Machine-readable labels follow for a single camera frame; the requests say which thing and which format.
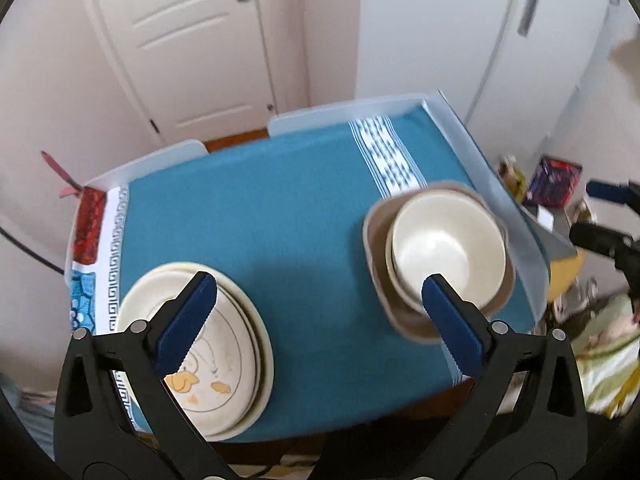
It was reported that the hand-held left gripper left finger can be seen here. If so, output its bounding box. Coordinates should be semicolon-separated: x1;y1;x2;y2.
52;271;238;480

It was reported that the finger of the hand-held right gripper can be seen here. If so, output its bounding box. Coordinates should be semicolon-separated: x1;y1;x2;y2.
586;180;640;206
570;221;640;271

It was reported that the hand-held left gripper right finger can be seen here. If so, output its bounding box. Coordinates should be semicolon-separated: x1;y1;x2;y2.
421;273;588;480

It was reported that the pink square bowl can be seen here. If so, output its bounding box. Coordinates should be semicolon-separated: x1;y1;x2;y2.
362;181;517;345

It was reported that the plain white plate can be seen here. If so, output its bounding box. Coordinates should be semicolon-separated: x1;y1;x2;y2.
122;267;264;438

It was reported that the cream round bowl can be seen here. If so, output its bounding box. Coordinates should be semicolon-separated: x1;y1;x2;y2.
391;191;507;311

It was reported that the large cream plate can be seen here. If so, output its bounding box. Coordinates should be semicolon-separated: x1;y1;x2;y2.
117;261;275;443

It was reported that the dark red box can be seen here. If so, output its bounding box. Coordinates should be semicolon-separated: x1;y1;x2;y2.
525;156;583;208

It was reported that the yellow green bedding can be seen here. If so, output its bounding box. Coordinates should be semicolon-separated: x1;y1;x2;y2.
570;290;640;418

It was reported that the blue tablecloth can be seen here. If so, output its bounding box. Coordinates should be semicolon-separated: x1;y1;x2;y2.
67;110;538;443

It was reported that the pink stick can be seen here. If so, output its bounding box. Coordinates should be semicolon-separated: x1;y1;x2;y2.
41;150;86;198

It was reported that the white refrigerator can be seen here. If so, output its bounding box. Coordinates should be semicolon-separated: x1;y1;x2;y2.
357;0;640;161

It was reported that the white door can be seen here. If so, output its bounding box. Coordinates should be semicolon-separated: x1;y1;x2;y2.
75;0;281;146

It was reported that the black cable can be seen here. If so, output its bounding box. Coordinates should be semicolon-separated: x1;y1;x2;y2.
0;225;68;276

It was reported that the grey wardrobe handle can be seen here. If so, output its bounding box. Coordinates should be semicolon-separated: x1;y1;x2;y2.
517;0;545;37

